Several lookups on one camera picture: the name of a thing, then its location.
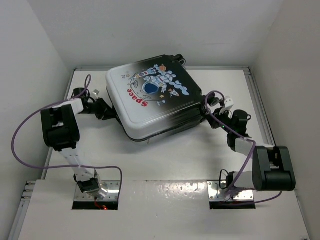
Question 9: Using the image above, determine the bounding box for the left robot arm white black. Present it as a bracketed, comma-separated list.
[40, 88, 117, 198]

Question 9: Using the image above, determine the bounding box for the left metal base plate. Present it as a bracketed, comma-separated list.
[73, 180, 120, 202]

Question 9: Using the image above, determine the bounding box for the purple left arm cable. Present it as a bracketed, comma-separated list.
[11, 74, 123, 201]

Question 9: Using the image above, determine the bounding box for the grey lined suitcase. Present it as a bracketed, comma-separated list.
[105, 54, 205, 142]

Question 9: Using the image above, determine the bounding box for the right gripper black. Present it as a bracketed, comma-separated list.
[206, 107, 235, 134]

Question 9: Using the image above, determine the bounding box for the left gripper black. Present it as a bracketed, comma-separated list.
[78, 97, 117, 120]

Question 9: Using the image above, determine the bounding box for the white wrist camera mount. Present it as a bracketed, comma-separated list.
[221, 96, 234, 110]
[90, 89, 100, 99]

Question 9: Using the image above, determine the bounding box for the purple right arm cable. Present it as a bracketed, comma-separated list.
[204, 90, 283, 205]

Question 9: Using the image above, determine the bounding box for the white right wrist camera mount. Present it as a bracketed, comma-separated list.
[221, 96, 234, 110]

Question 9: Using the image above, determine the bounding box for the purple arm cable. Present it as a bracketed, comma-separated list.
[11, 74, 123, 201]
[204, 90, 283, 205]

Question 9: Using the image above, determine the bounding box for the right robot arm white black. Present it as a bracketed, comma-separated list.
[205, 108, 296, 192]

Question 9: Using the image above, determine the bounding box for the metal base plate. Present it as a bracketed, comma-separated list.
[207, 180, 254, 203]
[73, 180, 120, 202]

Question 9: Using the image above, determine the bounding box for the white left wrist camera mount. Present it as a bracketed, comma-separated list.
[90, 89, 100, 99]

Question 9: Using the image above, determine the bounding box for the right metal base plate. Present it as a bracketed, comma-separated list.
[207, 180, 254, 203]

